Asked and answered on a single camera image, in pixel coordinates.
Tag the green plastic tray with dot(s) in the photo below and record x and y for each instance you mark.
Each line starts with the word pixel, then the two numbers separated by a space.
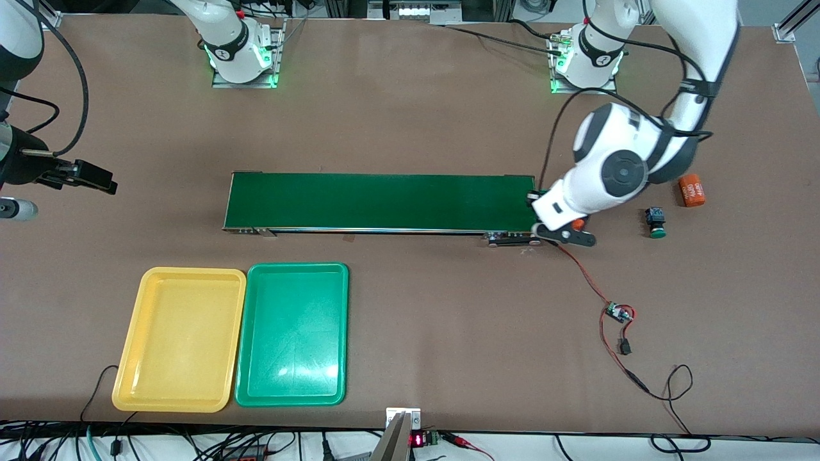
pixel 291 333

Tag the aluminium frame profile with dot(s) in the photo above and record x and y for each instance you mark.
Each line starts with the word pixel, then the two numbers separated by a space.
pixel 48 18
pixel 791 27

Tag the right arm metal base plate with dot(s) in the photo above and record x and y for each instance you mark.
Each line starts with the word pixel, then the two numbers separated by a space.
pixel 246 83

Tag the yellow plastic tray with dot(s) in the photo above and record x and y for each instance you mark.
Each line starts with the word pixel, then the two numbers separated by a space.
pixel 179 339

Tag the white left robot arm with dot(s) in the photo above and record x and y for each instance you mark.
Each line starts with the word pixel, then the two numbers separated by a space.
pixel 615 169

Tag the black inline rocker switch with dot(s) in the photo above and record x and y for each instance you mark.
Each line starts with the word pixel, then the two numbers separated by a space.
pixel 624 347

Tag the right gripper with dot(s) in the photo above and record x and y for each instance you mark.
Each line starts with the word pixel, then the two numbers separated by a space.
pixel 25 165

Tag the small black controller circuit board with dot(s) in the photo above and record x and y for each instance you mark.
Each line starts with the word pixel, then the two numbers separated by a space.
pixel 619 312

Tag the red clip lead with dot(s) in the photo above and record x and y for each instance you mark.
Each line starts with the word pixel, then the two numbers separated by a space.
pixel 467 442

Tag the metal box with lights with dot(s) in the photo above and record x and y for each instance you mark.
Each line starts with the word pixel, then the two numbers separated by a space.
pixel 413 9

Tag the red LED display module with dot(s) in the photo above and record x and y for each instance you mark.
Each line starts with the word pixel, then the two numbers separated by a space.
pixel 418 440

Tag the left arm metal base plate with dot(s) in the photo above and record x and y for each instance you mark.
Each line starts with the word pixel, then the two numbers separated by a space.
pixel 586 90

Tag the small metal bracket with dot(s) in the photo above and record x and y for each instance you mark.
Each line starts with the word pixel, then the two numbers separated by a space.
pixel 413 416

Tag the grey metal stand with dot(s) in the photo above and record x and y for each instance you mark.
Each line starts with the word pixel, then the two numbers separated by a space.
pixel 392 445

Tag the green mushroom push button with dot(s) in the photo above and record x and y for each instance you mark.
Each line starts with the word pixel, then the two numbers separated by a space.
pixel 655 218

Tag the green conveyor belt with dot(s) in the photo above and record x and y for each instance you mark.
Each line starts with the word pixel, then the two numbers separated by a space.
pixel 384 202

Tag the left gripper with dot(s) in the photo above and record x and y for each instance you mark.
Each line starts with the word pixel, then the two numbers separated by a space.
pixel 533 200

